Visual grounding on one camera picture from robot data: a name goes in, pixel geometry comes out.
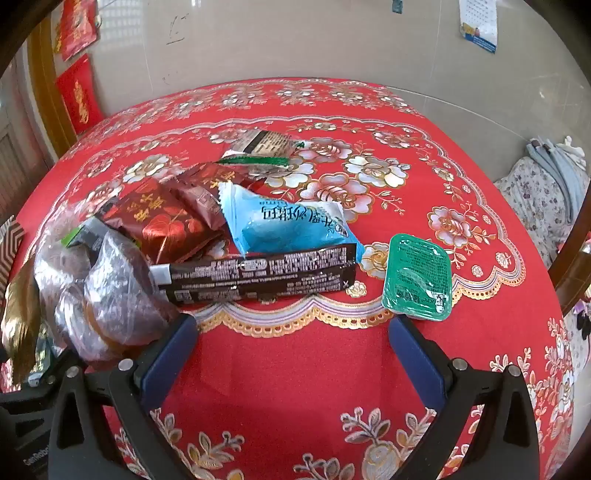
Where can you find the brown striped cardboard box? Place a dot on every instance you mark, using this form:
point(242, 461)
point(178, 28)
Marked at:
point(9, 249)

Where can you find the wall calendar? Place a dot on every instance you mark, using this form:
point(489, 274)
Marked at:
point(480, 25)

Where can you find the yellow wooden door frame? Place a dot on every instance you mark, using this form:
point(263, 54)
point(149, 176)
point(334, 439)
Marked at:
point(46, 92)

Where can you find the clear plastic bag of bread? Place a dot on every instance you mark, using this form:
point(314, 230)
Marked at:
point(115, 286)

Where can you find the brown panel door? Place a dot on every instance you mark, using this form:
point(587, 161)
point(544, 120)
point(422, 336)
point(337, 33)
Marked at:
point(18, 152)

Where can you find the green sealed sauce cup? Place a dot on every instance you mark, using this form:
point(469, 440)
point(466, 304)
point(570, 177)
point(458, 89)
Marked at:
point(415, 277)

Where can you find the long black snack packet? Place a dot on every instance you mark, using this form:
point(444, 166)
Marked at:
point(258, 277)

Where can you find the blue snack packet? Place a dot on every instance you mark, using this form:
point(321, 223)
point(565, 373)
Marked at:
point(277, 226)

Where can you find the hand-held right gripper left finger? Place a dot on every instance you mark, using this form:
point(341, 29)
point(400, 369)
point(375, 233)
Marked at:
point(171, 364)

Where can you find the black green-edged snack packet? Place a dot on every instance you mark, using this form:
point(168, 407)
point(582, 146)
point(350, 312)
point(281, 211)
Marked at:
point(87, 233)

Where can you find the red wall poster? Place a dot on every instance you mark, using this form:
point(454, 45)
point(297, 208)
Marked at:
point(78, 92)
point(76, 27)

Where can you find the grey-blue folded clothes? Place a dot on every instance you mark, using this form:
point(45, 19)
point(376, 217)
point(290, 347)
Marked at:
point(563, 170)

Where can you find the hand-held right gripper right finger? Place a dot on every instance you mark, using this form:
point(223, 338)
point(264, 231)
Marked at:
point(415, 362)

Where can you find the clear packet with brown biscuit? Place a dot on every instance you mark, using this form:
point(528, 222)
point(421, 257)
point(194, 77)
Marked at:
point(263, 143)

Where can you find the red floral tablecloth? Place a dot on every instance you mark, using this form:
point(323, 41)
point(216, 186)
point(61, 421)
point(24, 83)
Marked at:
point(300, 369)

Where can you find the dark red snack packet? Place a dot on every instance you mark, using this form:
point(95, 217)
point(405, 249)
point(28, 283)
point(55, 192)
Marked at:
point(207, 184)
point(157, 221)

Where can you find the gold foil packaging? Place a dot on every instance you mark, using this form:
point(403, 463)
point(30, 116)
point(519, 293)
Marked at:
point(18, 323)

